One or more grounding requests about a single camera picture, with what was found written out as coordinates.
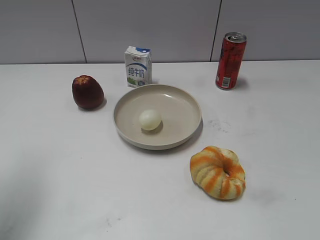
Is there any white egg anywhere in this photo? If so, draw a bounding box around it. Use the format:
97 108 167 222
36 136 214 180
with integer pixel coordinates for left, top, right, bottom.
139 109 162 131

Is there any beige round plate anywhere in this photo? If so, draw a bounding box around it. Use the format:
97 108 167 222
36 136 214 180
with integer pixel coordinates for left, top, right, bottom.
113 84 202 151

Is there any white milk carton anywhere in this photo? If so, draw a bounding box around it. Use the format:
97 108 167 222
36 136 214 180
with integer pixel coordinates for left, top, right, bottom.
124 46 152 88

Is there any dark red jujube toy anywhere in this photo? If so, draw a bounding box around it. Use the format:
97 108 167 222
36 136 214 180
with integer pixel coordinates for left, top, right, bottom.
72 75 105 109

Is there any red soda can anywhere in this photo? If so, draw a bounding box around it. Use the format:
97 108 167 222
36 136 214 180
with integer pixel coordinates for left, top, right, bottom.
215 32 247 90

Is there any orange striped ring bread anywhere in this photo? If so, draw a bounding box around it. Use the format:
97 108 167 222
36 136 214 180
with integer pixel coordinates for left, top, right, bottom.
189 145 246 201

